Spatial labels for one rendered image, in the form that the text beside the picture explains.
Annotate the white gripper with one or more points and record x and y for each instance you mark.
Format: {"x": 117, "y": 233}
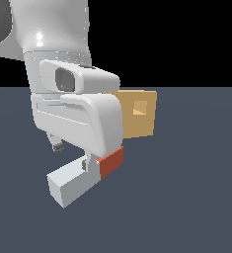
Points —
{"x": 84, "y": 122}

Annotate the tan box with square hole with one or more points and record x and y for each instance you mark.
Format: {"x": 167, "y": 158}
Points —
{"x": 139, "y": 123}

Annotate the white peg with red end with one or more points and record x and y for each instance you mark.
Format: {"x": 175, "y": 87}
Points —
{"x": 68, "y": 184}

